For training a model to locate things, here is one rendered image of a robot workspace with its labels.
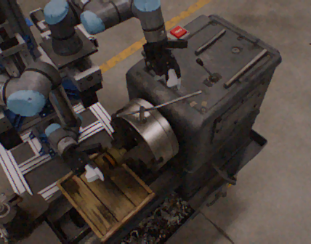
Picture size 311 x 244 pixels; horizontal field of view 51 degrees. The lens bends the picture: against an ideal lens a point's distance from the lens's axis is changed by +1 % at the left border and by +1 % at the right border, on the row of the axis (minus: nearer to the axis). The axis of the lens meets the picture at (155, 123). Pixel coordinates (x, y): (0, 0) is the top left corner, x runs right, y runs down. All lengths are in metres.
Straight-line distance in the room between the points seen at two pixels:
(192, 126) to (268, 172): 1.46
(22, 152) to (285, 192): 1.96
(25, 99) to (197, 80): 0.68
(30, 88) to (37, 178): 1.31
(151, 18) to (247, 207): 1.76
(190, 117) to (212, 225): 1.27
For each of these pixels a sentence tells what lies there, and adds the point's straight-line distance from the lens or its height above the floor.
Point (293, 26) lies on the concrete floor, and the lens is 3.85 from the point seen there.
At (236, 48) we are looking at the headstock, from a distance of 1.55.
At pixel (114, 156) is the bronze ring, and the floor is 1.12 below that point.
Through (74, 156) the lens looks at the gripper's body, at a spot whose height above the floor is 1.10.
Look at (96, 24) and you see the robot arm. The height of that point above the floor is 1.63.
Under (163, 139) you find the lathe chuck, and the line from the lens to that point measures 1.28.
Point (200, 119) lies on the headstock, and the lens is 1.26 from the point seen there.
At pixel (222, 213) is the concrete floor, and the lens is 2.43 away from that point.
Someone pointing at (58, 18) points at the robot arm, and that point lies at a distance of 1.58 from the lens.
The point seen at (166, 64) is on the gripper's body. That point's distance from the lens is 1.12.
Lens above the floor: 2.27
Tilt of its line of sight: 55 degrees down
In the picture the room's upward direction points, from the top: 3 degrees counter-clockwise
